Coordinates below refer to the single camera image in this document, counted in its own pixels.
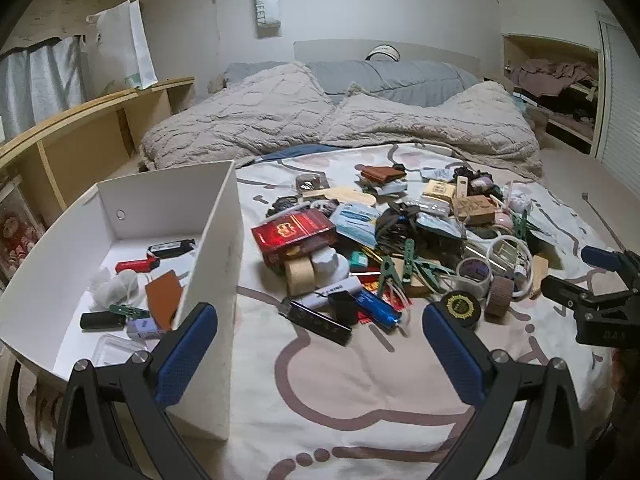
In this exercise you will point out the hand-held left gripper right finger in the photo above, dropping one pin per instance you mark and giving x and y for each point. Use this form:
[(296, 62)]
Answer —
[(452, 355)]

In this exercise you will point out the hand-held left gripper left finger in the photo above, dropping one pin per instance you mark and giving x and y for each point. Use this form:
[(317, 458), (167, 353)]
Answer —
[(185, 355)]

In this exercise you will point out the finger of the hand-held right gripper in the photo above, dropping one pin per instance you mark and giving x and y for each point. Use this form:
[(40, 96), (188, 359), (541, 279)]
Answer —
[(565, 290), (600, 257)]

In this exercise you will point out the brown leather pouch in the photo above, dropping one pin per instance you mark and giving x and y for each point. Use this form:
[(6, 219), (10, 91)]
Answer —
[(162, 300)]

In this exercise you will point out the blue snack packet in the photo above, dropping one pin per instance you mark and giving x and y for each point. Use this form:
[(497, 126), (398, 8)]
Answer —
[(377, 307)]

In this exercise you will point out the white shoe box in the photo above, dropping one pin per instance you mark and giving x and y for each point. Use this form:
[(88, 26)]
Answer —
[(220, 270)]

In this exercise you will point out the boat-shaped wooden board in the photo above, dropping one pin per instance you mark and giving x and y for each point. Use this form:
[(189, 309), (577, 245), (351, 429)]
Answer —
[(540, 275)]

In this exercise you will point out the metal back scratcher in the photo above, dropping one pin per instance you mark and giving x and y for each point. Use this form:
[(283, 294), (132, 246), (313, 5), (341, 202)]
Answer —
[(602, 220)]

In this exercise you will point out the black round tin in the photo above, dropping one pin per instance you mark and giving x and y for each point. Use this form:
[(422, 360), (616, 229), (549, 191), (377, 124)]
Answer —
[(460, 307)]

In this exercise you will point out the lavender small box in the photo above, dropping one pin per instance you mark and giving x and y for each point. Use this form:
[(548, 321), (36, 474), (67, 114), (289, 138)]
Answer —
[(142, 329)]

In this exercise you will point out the brown fuzzy roll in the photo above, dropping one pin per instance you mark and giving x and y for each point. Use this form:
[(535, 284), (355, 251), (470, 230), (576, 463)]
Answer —
[(499, 297)]

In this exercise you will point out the clear organiser box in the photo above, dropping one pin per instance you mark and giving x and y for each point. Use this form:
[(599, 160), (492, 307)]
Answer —
[(507, 255)]

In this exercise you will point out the clear plastic case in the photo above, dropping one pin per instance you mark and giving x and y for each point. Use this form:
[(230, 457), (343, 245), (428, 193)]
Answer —
[(117, 352)]

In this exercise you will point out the purple tape roll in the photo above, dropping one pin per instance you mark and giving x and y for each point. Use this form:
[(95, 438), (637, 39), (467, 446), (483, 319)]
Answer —
[(472, 275)]

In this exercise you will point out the white plastic tube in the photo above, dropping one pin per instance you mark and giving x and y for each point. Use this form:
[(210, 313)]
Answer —
[(487, 260)]

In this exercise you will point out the black small case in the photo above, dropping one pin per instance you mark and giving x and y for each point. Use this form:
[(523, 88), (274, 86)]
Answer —
[(100, 320)]

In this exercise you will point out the pink computer mouse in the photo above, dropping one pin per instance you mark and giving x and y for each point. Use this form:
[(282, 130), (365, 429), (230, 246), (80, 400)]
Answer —
[(502, 220)]

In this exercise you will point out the white cotton balls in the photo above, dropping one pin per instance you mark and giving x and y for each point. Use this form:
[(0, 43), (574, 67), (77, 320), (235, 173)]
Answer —
[(112, 290)]

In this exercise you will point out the red lighter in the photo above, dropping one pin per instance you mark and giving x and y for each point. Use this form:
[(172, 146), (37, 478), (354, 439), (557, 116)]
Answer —
[(132, 265)]

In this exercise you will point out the black folding holder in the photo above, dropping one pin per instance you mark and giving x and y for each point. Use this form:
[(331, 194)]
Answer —
[(344, 308)]

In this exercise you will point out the silver foil packet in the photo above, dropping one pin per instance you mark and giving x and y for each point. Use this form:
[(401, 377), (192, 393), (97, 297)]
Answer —
[(442, 223)]

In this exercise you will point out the teal small box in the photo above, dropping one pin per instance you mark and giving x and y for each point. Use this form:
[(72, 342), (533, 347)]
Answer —
[(357, 260)]

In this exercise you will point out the black long case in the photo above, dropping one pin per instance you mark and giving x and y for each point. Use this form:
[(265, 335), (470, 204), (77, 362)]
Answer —
[(315, 320)]

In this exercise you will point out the white black slim box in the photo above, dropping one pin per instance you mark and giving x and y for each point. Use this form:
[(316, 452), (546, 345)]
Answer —
[(330, 295)]

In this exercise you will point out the dark beaded tangle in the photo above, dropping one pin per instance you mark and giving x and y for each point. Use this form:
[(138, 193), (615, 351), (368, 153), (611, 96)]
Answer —
[(482, 180)]

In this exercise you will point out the beige masking tape roll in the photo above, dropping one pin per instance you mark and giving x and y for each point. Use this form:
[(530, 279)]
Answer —
[(300, 277)]

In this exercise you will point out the black claw hair clip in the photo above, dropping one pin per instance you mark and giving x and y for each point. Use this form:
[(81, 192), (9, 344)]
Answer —
[(395, 227)]

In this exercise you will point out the white louvered door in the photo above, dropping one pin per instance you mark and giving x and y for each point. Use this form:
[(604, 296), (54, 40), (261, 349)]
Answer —
[(622, 110)]

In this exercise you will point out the white jar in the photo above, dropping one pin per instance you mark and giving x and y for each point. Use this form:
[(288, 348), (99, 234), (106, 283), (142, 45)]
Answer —
[(327, 265)]

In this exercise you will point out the dark clothes pile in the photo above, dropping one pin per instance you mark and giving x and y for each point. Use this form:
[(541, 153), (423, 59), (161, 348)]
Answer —
[(570, 105)]

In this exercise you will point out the cream printed box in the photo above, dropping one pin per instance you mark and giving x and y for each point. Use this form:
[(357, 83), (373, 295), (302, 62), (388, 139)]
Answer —
[(439, 190)]

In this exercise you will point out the red box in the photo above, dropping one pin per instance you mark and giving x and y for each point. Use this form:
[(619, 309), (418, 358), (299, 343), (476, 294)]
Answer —
[(292, 235)]

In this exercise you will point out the blue face mask pack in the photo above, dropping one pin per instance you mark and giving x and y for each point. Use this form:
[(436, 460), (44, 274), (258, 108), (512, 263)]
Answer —
[(355, 222)]

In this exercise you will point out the pink clothes pile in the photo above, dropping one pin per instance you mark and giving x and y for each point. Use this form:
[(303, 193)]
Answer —
[(550, 75)]

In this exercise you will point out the brown wallet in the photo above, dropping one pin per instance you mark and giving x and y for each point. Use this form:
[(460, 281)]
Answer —
[(382, 173)]

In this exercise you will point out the long wooden board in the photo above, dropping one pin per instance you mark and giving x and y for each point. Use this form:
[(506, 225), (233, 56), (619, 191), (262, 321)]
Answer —
[(340, 196)]

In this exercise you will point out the red doll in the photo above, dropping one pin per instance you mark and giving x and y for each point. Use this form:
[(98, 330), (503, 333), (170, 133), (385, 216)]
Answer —
[(15, 235)]

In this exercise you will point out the silver tape roll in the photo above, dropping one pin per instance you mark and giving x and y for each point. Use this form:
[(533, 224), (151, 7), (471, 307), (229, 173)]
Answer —
[(308, 182)]

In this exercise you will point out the navy blue cloth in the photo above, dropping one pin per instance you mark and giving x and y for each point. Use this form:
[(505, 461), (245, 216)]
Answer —
[(300, 152)]

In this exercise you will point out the beige fluffy blanket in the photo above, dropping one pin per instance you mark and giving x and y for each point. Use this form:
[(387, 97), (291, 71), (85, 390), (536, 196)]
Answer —
[(250, 120)]

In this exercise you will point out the wooden shelf unit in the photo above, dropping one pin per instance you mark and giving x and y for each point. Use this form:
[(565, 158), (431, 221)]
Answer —
[(85, 130)]

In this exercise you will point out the grey curtain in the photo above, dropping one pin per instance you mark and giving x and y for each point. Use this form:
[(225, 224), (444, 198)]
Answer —
[(45, 90)]

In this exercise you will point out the white tote bag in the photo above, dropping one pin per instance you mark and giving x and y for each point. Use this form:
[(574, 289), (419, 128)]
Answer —
[(125, 45)]

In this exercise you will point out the grey headboard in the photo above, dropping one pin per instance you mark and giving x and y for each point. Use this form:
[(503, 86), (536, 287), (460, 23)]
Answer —
[(325, 51)]

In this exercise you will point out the white hanging paper bag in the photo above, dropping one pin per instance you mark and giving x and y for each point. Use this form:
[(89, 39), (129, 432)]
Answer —
[(266, 7)]

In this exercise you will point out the beige printed valance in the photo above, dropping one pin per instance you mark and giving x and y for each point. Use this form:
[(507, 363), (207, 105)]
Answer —
[(60, 15)]

